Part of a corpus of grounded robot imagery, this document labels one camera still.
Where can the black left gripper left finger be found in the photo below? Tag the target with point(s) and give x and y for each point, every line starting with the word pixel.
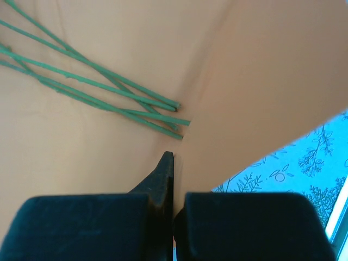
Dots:
pixel 81 231

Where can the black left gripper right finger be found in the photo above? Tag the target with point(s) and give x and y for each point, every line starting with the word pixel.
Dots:
pixel 244 228

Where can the artificial flower bunch green stems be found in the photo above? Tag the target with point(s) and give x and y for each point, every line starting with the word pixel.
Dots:
pixel 168 118

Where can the orange wrapping paper sheet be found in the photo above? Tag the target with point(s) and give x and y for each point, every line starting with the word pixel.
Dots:
pixel 258 68

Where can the leaf print tablecloth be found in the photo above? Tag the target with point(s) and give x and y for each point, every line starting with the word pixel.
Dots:
pixel 299 168

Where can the aluminium table edge rail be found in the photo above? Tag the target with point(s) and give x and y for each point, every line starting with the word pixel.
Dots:
pixel 340 223

